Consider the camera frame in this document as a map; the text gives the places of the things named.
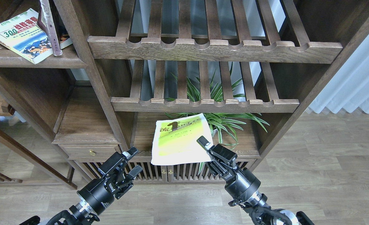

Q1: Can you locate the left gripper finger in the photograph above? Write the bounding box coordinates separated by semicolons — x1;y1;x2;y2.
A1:
98;147;139;177
125;165;143;183

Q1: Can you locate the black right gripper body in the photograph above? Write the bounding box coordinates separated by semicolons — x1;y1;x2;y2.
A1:
206;159;262;203

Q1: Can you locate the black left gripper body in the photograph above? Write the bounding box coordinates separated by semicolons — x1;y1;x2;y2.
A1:
77;171;134;216

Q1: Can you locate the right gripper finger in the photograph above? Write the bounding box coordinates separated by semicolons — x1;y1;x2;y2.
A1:
197;136;237;169

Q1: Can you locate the yellow green cover book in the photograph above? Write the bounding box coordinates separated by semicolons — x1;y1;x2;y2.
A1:
151;113;212;166

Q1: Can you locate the maroon cover book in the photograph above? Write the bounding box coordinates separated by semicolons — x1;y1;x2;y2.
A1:
37;0;70;56

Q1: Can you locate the white blue illustrated book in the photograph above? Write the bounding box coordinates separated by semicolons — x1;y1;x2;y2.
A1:
0;8;53;64

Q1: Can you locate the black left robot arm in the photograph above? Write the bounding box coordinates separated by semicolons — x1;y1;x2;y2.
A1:
22;147;142;225

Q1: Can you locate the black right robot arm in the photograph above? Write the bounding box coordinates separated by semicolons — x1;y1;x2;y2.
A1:
197;136;313;225

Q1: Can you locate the brass drawer knob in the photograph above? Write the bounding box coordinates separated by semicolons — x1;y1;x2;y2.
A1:
89;149;96;157

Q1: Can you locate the green spider plant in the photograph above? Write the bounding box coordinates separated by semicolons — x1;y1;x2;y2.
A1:
165;61;270;175

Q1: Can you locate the dark wooden bookshelf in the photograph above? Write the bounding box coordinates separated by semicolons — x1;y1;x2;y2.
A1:
0;0;369;183

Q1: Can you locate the white pleated curtain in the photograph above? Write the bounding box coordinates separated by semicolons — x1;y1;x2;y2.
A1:
308;35;369;113

